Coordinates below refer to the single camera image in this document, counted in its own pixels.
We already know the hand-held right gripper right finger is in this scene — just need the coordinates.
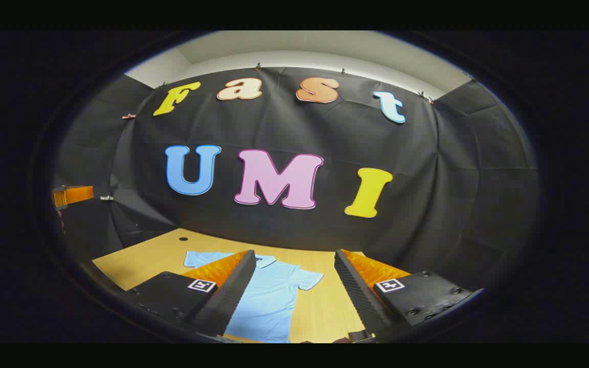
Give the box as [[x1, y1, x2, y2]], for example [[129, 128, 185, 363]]
[[334, 249, 485, 342]]

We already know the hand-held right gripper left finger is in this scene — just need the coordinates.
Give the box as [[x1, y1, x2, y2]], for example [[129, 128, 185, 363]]
[[120, 249, 257, 338]]

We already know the light blue T-shirt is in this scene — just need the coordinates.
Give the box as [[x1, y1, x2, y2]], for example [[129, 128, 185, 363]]
[[184, 250, 325, 343]]

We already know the black backdrop cloth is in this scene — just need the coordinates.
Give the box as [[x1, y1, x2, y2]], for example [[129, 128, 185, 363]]
[[53, 66, 539, 293]]

